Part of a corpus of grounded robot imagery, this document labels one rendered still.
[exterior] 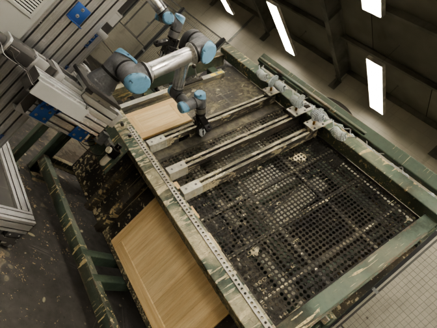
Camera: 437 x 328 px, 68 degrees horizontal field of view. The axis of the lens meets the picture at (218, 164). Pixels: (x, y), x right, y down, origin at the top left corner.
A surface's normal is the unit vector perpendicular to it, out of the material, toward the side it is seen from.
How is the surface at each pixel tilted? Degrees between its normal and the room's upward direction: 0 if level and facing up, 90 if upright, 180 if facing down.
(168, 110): 57
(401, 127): 90
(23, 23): 90
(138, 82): 97
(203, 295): 90
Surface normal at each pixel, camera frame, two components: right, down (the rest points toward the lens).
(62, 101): 0.55, 0.63
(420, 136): -0.43, -0.34
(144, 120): 0.02, -0.67
